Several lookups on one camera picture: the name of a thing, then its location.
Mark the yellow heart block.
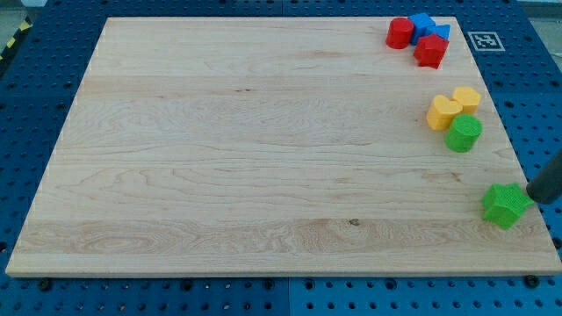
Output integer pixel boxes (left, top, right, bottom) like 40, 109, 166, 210
426, 95, 463, 131

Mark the light wooden board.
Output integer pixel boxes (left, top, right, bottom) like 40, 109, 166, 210
6, 17, 561, 278

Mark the red cylinder block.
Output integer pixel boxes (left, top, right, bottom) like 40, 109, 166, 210
385, 17, 414, 49

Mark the red pentagon block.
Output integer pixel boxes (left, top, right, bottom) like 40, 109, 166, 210
414, 33, 450, 68

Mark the green cylinder block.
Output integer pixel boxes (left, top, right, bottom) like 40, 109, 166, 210
444, 114, 483, 153

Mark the blue cube block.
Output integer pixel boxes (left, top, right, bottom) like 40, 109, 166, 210
407, 12, 436, 46

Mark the yellow hexagon block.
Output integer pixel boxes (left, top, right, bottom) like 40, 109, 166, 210
452, 86, 481, 114

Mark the blue triangle block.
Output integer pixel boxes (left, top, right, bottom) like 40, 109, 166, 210
424, 24, 450, 40

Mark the green star block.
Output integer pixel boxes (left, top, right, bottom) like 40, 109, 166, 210
481, 183, 534, 230

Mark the white fiducial marker tag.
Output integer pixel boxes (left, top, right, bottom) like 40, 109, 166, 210
467, 31, 505, 52

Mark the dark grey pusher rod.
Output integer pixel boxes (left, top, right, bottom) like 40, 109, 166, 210
526, 151, 561, 205

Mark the black bolt front left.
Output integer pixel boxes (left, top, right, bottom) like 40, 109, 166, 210
38, 278, 52, 291

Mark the black bolt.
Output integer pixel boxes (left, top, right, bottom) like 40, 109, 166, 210
38, 278, 52, 291
524, 275, 540, 289

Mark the black bolt front right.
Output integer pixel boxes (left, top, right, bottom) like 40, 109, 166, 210
524, 275, 540, 289

